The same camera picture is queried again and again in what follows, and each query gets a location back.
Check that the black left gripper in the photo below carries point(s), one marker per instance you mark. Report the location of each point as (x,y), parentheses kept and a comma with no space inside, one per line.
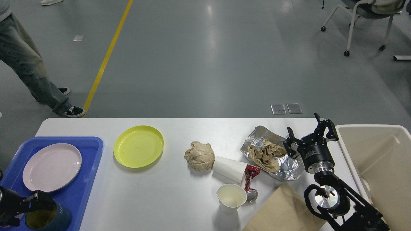
(12,205)

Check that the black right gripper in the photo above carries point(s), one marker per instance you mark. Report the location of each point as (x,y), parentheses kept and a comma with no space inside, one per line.
(313,149)

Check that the dark teal mug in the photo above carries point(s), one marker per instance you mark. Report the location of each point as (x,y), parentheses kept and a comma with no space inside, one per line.
(57,219)

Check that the yellow plate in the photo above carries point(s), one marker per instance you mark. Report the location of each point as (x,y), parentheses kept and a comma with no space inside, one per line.
(138,146)

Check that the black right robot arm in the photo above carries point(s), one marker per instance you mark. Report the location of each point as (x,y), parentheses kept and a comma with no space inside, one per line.
(331,199)

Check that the right metal floor plate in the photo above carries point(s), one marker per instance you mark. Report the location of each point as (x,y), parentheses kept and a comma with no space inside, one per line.
(294,108)

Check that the metal floor plate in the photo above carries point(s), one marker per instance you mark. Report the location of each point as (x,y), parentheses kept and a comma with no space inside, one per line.
(294,108)
(278,109)

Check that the pink plate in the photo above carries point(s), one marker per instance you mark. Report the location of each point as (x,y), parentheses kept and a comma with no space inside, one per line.
(52,168)

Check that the crumpled aluminium foil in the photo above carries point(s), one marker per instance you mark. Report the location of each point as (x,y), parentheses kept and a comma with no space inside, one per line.
(289,169)

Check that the left metal floor plate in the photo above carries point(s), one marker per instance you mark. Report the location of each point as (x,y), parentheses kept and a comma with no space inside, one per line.
(278,109)

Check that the crumpled brown paper on foil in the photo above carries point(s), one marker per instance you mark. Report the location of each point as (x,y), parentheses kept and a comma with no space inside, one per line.
(264,157)

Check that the beige plastic bin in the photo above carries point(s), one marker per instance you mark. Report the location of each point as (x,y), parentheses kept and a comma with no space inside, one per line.
(379,157)

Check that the white paper cup lying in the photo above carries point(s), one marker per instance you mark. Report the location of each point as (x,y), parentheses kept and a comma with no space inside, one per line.
(232,169)

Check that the white paper cup upright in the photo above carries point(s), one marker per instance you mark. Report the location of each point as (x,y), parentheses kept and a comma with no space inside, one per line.
(231,197)

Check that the crumpled brown paper ball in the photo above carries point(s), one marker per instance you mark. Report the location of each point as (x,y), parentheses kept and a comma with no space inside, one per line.
(200,156)

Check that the white metal bar on floor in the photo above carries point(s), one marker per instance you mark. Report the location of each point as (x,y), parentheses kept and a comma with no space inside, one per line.
(402,57)

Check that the grey office chair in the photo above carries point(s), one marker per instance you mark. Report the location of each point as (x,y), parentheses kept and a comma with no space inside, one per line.
(367,9)

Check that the people's feet in background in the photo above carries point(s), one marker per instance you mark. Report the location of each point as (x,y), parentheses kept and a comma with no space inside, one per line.
(49,2)

